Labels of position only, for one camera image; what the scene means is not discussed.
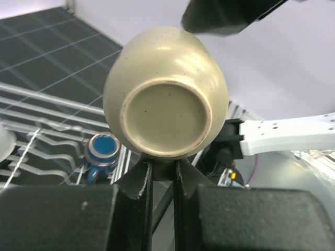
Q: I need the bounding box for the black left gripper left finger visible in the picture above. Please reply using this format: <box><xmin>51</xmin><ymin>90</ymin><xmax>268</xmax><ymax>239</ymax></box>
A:
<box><xmin>1</xmin><ymin>159</ymin><xmax>153</xmax><ymax>250</ymax></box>

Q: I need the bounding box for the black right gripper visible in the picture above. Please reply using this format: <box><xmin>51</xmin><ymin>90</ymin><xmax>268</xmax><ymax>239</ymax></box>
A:
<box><xmin>181</xmin><ymin>0</ymin><xmax>286</xmax><ymax>36</ymax></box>

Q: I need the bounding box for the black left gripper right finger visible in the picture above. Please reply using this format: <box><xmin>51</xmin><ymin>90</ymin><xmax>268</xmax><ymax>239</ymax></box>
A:
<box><xmin>173</xmin><ymin>159</ymin><xmax>334</xmax><ymax>250</ymax></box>

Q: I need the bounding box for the dark blue mug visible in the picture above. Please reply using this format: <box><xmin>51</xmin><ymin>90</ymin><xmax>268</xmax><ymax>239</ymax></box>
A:
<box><xmin>84</xmin><ymin>132</ymin><xmax>121</xmax><ymax>185</ymax></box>

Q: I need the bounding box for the small beige cup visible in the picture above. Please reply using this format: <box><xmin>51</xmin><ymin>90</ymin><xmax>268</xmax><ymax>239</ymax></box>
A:
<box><xmin>103</xmin><ymin>27</ymin><xmax>229</xmax><ymax>180</ymax></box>

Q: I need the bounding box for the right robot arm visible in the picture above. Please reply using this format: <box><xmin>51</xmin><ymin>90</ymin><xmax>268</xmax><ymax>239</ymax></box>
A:
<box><xmin>181</xmin><ymin>1</ymin><xmax>334</xmax><ymax>186</ymax></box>

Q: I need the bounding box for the black grid mat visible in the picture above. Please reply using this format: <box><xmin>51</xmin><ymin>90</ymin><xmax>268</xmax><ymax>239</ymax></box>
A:
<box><xmin>0</xmin><ymin>5</ymin><xmax>124</xmax><ymax>136</ymax></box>

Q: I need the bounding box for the white wire dish rack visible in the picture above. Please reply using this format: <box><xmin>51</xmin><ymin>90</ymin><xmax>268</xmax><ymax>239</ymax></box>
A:
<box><xmin>0</xmin><ymin>82</ymin><xmax>133</xmax><ymax>188</ymax></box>

